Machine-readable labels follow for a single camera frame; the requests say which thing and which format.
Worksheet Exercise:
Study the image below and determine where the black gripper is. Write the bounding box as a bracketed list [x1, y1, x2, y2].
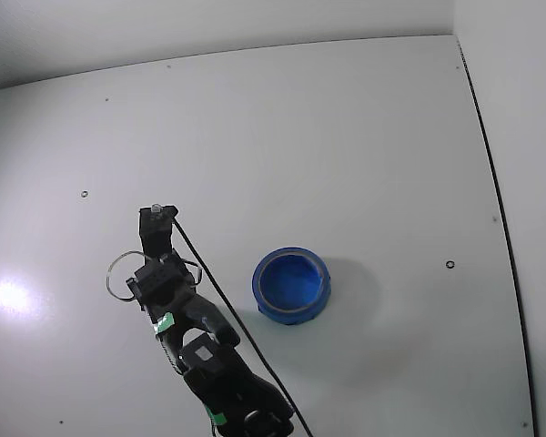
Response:
[126, 259, 197, 320]

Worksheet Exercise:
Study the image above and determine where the blue tape roll bin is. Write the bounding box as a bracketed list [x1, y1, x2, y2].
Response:
[251, 247, 332, 326]

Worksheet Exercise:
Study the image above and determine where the thin white motor cable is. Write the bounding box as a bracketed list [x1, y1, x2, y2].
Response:
[181, 258, 205, 286]
[105, 249, 143, 302]

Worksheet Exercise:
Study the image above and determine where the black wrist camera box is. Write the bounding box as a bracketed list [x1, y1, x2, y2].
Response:
[138, 204, 180, 264]

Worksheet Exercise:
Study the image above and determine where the black camera cable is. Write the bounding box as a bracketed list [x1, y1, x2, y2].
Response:
[168, 217, 315, 437]

